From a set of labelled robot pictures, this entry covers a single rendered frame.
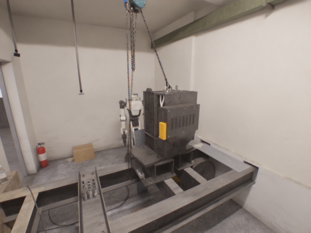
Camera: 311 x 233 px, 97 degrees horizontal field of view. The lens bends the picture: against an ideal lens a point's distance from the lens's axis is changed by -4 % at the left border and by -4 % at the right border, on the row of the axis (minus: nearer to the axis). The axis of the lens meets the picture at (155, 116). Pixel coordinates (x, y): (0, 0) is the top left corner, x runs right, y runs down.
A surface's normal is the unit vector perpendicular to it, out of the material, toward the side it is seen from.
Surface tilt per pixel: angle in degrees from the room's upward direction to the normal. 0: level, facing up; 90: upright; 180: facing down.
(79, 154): 90
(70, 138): 90
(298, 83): 90
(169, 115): 90
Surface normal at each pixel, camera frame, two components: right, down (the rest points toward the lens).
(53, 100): 0.46, 0.22
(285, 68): -0.89, 0.11
